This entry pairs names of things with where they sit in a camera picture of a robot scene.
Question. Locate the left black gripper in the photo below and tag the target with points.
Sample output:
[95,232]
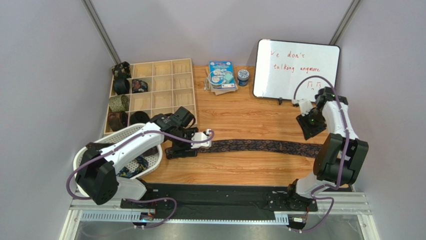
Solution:
[181,148]

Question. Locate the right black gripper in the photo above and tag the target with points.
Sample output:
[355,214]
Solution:
[312,128]

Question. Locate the dark blue paisley tie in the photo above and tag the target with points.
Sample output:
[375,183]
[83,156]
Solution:
[309,150]

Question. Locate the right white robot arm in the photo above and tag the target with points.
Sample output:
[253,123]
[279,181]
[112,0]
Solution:
[341,156]

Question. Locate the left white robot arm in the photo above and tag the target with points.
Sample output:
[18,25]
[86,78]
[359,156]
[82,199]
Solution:
[97,173]

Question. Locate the white plastic basket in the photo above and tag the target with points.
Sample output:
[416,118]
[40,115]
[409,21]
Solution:
[117,136]

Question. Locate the blue floral tie in basket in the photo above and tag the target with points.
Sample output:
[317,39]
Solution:
[136,166]

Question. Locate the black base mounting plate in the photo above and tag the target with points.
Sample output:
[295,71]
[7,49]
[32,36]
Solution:
[220,202]

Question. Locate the rolled black tie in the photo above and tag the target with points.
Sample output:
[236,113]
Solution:
[139,117]

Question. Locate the white whiteboard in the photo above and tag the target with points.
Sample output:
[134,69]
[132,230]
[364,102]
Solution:
[294,70]

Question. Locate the wooden compartment tray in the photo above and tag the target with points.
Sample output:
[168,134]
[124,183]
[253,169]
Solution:
[171,86]

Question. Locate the rolled brown tie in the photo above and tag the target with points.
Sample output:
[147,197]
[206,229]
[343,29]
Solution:
[117,120]

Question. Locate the rolled olive green tie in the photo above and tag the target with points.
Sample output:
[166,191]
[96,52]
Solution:
[119,103]

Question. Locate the rolled dark patterned tie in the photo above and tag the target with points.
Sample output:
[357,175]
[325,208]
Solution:
[139,86]

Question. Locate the small blue round tin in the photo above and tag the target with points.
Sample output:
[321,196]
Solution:
[243,76]

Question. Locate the dark brown tie in basket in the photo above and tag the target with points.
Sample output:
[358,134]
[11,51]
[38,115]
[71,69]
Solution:
[98,146]

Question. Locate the rolled navy tie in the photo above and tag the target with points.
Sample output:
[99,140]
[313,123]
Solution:
[121,86]

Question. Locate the blue book stack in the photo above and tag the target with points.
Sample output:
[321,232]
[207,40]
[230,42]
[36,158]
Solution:
[220,78]

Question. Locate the rolled dark floral tie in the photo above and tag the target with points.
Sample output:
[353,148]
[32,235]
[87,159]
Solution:
[121,71]

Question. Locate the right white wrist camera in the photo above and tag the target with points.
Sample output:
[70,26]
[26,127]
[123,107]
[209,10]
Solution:
[305,105]

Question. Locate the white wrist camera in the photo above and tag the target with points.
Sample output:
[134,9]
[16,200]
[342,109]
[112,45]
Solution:
[305,105]
[202,139]

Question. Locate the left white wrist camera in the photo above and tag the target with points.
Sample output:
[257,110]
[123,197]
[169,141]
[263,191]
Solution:
[202,139]

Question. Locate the aluminium frame rail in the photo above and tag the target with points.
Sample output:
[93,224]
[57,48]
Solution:
[341,215]

